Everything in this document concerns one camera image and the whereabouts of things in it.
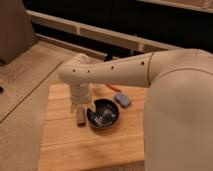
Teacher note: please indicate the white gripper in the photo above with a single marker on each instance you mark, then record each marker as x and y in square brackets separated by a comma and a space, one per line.
[80, 94]

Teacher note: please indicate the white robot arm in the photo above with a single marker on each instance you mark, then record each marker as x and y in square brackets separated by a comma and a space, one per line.
[178, 110]

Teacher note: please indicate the brown rectangular block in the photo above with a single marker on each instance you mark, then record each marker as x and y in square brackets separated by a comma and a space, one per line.
[80, 116]

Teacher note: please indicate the black bowl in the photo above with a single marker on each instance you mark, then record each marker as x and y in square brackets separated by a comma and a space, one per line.
[105, 115]

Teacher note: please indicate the blue grey sponge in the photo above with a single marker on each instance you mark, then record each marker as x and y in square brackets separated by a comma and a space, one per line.
[122, 99]

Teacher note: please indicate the wooden table board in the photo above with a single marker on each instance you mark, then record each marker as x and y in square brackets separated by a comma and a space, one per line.
[68, 147]

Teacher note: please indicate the grey sofa corner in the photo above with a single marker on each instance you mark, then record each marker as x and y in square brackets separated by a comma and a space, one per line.
[16, 32]

